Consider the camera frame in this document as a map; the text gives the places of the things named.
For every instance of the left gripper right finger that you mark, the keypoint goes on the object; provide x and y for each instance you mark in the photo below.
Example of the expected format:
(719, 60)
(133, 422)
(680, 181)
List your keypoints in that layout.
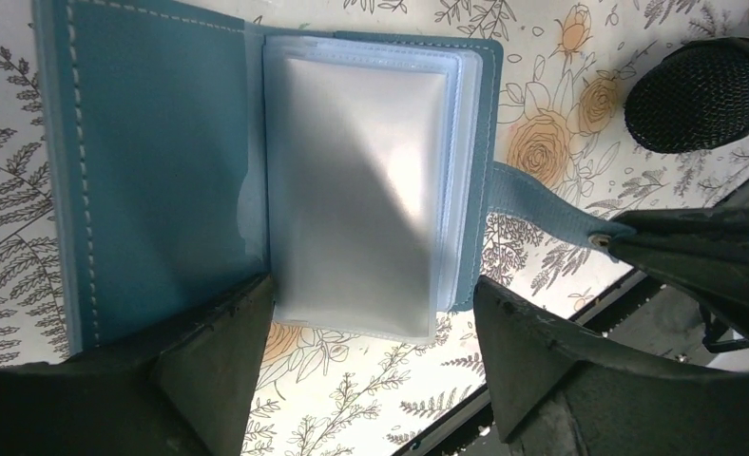
(557, 388)

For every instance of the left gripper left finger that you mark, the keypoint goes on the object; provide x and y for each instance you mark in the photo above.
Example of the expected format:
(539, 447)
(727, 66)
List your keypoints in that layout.
(183, 386)

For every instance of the blue card holder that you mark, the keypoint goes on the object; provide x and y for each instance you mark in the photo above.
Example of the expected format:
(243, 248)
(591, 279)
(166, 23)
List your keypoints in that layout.
(154, 115)

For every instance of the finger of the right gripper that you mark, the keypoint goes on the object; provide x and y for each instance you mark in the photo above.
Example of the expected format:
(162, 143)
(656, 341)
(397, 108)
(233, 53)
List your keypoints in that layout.
(703, 253)

